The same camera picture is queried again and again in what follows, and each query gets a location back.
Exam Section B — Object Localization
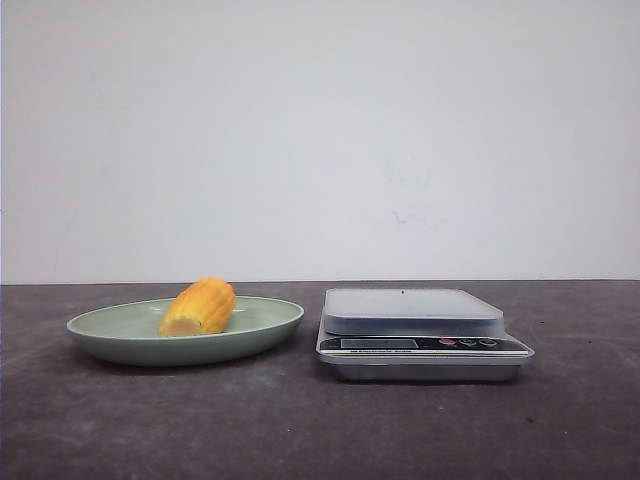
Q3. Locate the green plate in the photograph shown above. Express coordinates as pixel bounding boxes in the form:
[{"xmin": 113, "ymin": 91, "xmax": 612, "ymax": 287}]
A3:
[{"xmin": 67, "ymin": 295, "xmax": 304, "ymax": 367}]

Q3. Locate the silver digital kitchen scale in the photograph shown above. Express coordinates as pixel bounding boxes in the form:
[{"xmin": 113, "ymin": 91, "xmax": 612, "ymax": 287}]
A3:
[{"xmin": 316, "ymin": 288, "xmax": 535, "ymax": 382}]

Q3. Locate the yellow corn cob piece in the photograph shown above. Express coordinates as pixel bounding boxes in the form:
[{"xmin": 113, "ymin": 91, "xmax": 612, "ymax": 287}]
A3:
[{"xmin": 158, "ymin": 278, "xmax": 236, "ymax": 336}]

